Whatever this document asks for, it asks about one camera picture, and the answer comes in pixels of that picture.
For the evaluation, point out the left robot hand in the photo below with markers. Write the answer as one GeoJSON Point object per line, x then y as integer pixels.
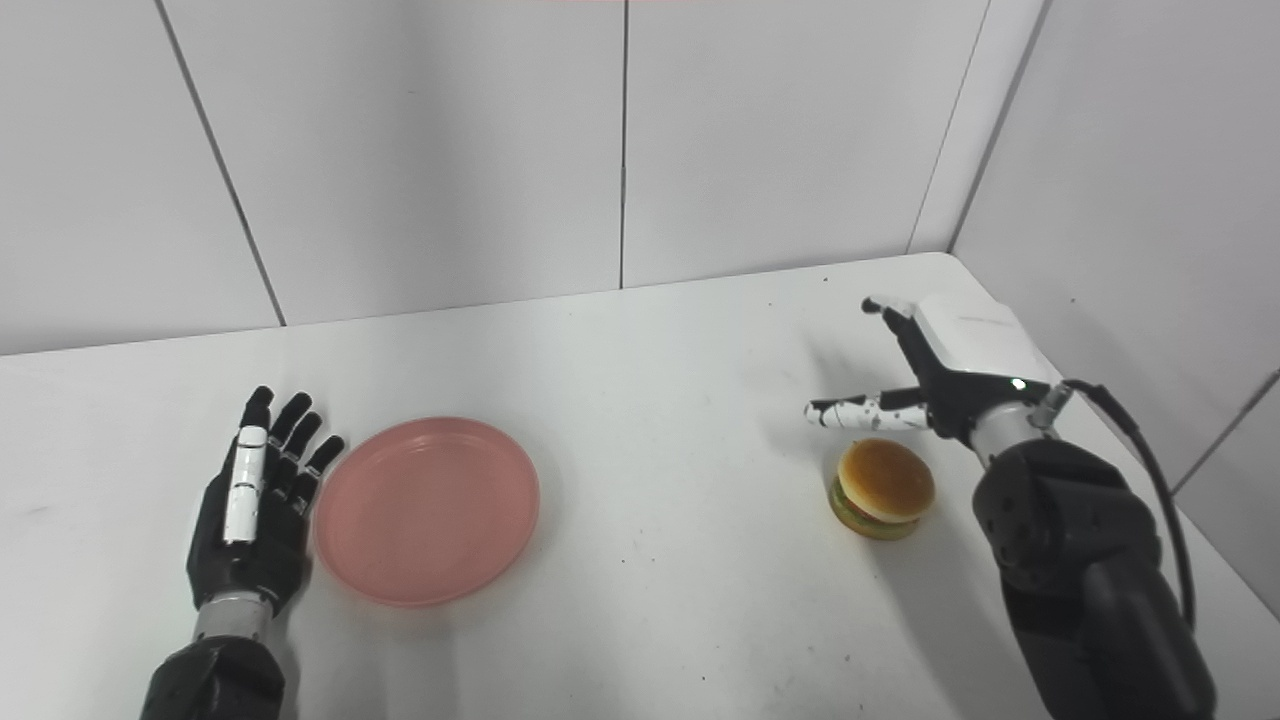
{"type": "Point", "coordinates": [250, 520]}

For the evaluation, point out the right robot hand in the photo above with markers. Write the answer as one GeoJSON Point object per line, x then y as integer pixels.
{"type": "Point", "coordinates": [950, 370]}

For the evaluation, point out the toy hamburger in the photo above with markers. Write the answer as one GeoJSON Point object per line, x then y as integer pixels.
{"type": "Point", "coordinates": [882, 488]}

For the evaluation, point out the pink plate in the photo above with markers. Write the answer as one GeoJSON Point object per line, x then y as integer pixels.
{"type": "Point", "coordinates": [428, 512]}

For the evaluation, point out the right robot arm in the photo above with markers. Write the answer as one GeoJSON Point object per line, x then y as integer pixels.
{"type": "Point", "coordinates": [1080, 570]}

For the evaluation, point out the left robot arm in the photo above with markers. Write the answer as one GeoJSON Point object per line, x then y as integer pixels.
{"type": "Point", "coordinates": [215, 665]}

